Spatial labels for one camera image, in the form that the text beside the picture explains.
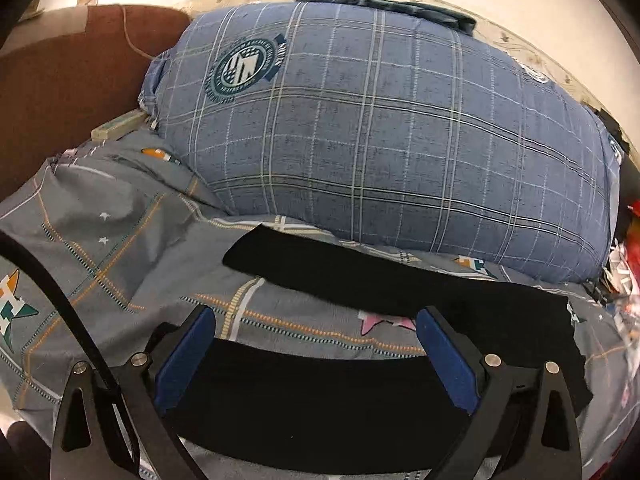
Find blue plaid pillow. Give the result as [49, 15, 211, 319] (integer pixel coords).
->
[139, 2, 620, 283]

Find brown headboard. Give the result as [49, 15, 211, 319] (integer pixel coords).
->
[1, 4, 190, 196]

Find black cable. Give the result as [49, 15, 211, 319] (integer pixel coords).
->
[0, 231, 151, 480]

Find grey patterned bed sheet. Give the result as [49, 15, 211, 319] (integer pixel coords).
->
[1, 130, 639, 479]

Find black pants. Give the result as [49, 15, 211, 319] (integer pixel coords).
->
[147, 223, 595, 475]

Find dark patterned cloth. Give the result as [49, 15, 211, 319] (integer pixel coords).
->
[295, 0, 477, 36]

